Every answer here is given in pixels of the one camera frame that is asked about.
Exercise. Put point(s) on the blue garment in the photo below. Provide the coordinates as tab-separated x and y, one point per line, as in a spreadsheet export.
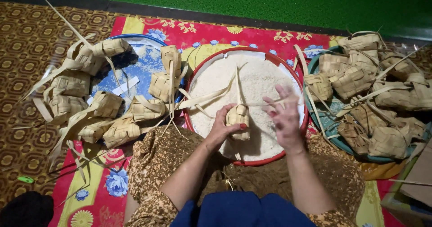
243	210

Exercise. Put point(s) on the white paper strip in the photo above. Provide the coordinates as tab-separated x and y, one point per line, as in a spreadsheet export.
121	86

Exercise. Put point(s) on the white raw rice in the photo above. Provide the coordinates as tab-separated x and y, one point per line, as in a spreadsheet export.
216	81

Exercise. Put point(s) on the person's left hand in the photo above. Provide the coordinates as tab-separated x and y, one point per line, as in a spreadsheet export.
217	127

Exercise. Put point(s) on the black fuzzy bundle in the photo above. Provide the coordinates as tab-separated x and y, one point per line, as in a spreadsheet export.
25	209

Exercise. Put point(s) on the pile of filled leaf casings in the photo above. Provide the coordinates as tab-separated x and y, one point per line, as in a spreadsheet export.
108	105

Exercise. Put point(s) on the heap of empty leaf casings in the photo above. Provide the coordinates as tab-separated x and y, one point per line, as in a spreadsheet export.
351	80

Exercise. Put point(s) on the teal round basin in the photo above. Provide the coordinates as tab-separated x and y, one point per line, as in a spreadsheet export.
332	119

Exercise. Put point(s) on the red rimmed round basin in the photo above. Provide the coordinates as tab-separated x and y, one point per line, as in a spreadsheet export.
270	56

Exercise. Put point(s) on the small green plastic item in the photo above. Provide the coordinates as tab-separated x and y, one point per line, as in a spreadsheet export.
26	179

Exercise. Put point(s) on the blue round basin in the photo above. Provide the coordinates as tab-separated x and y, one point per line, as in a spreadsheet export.
141	68

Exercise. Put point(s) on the person's right hand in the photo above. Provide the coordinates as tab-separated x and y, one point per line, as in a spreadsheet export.
287	125

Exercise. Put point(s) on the woven palm leaf pouch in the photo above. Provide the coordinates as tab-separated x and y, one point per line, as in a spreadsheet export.
238	119

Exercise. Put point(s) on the person's right fingers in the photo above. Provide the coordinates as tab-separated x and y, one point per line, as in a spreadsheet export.
278	102

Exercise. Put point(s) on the brown patterned carpet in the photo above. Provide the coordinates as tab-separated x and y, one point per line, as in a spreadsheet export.
23	85

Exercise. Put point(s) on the red floral floor mat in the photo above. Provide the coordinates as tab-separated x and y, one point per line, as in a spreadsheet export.
216	34

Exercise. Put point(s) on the thin palm leaf rib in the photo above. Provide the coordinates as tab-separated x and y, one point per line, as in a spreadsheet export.
411	183

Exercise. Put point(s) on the brown patterned dress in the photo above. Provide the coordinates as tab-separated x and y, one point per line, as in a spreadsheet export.
162	152

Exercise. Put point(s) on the cardboard box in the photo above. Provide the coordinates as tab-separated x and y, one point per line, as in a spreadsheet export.
418	179

